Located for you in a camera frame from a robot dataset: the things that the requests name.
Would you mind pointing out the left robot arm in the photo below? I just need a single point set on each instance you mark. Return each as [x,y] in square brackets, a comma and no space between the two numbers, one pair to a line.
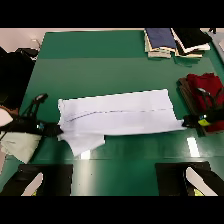
[50,180]

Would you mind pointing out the brown garment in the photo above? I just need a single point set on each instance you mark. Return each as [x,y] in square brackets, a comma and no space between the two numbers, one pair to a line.
[186,93]

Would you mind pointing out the beige garment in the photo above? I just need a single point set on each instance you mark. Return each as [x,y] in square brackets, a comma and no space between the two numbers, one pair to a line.
[158,52]

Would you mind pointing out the white shirt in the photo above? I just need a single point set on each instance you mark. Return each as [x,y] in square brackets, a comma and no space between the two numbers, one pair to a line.
[120,111]

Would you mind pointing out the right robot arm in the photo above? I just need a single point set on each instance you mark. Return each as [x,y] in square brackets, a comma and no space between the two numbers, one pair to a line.
[173,180]

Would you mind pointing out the navy garment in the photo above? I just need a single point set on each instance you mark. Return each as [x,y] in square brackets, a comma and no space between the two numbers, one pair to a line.
[160,37]

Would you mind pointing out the cream garment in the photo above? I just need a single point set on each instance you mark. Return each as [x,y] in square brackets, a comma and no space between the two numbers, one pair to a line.
[20,145]

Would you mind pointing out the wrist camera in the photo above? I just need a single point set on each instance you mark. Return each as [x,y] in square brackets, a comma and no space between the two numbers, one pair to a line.
[38,100]
[208,96]

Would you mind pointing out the red garment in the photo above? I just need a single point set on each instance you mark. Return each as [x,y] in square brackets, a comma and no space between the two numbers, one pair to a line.
[205,83]

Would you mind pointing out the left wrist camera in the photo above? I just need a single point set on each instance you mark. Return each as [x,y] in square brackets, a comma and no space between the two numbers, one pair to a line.
[38,100]

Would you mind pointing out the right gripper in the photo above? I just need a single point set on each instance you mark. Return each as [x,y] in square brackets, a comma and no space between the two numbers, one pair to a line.
[193,121]

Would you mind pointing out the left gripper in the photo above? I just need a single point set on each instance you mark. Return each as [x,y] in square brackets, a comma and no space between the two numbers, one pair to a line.
[50,128]

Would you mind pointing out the white garment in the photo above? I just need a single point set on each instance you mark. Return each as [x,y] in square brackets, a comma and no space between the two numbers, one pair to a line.
[195,50]

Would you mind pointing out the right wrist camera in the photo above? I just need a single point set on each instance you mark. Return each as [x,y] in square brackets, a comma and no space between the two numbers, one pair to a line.
[208,96]

